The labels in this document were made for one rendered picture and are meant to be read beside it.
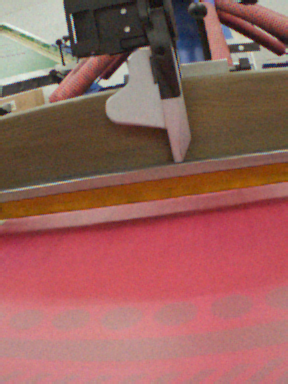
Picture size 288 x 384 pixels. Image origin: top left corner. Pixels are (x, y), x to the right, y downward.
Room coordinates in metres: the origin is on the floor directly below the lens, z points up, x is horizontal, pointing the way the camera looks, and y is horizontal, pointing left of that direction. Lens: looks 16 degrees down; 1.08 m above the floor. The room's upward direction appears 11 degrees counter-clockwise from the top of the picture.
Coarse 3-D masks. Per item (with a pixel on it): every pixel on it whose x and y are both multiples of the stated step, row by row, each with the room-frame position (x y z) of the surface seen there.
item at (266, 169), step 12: (252, 168) 0.33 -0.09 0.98; (264, 168) 0.33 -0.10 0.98; (276, 168) 0.33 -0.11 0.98; (168, 180) 0.34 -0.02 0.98; (180, 180) 0.34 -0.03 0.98; (192, 180) 0.34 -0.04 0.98; (204, 180) 0.34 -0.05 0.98; (216, 180) 0.34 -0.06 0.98; (72, 192) 0.36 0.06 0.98; (84, 192) 0.36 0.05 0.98; (96, 192) 0.36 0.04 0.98; (108, 192) 0.35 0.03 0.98; (120, 192) 0.35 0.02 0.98; (132, 192) 0.35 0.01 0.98; (12, 204) 0.37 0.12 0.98; (24, 204) 0.37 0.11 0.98; (36, 204) 0.37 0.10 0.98
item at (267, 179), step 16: (256, 176) 0.33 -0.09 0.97; (272, 176) 0.33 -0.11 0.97; (144, 192) 0.35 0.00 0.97; (160, 192) 0.35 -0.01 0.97; (176, 192) 0.34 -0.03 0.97; (192, 192) 0.34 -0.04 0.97; (208, 192) 0.34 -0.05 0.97; (32, 208) 0.37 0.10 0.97; (48, 208) 0.37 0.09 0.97; (64, 208) 0.36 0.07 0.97; (80, 208) 0.36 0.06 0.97
